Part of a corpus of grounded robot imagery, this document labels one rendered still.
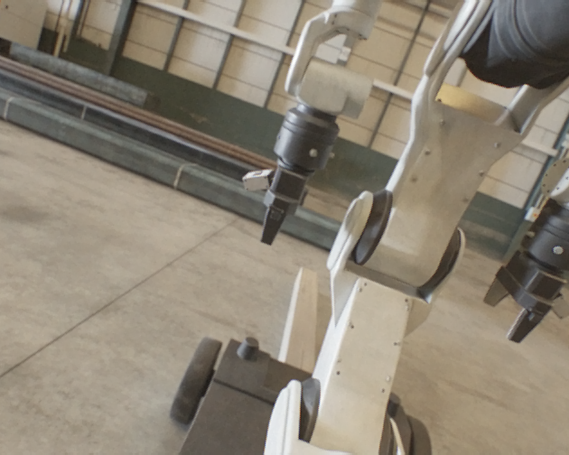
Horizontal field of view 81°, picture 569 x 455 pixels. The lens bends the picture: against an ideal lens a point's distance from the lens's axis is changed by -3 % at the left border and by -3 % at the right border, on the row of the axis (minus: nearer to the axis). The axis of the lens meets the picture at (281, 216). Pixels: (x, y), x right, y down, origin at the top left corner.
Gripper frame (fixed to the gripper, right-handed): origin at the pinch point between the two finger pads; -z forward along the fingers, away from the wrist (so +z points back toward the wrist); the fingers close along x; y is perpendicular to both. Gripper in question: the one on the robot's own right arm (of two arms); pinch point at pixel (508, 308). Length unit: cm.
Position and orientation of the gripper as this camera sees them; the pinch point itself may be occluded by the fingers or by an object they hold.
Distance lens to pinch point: 73.4
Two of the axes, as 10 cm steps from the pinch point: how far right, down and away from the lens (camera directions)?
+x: 1.6, -3.4, 9.3
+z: 3.3, -8.7, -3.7
